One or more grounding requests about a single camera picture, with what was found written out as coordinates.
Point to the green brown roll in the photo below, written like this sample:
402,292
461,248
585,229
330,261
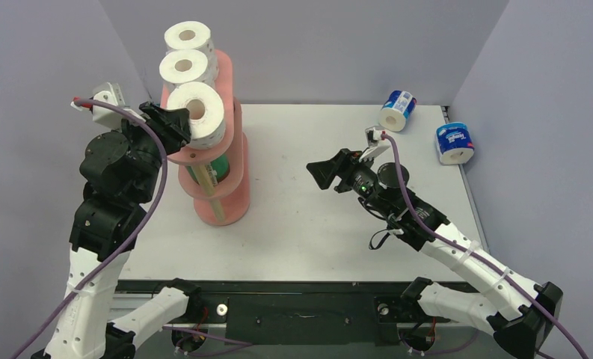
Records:
214,171

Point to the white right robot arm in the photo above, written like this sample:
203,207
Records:
519,313

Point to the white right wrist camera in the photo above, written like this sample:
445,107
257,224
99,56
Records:
375,143

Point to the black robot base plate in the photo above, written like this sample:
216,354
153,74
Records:
305,313

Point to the blue white packaged roll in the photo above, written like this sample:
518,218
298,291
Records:
396,110

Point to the blue Tempo packaged roll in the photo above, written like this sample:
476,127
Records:
454,144

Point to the pink three-tier wooden shelf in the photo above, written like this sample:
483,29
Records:
228,201

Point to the white dotted toilet roll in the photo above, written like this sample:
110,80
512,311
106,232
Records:
206,113
179,67
190,35

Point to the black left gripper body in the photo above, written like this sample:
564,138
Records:
148,147

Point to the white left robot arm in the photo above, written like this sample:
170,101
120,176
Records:
101,240

